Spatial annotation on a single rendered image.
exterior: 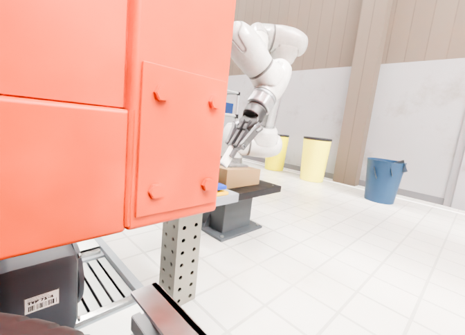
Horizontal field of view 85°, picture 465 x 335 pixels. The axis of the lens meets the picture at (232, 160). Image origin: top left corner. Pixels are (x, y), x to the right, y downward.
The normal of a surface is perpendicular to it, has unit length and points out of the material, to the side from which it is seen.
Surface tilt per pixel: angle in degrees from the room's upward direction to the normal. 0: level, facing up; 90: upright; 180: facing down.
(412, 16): 90
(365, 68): 90
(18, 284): 90
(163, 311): 0
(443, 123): 90
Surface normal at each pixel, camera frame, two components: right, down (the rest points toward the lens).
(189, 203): 0.70, 0.18
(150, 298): 0.11, -0.98
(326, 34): -0.71, 0.04
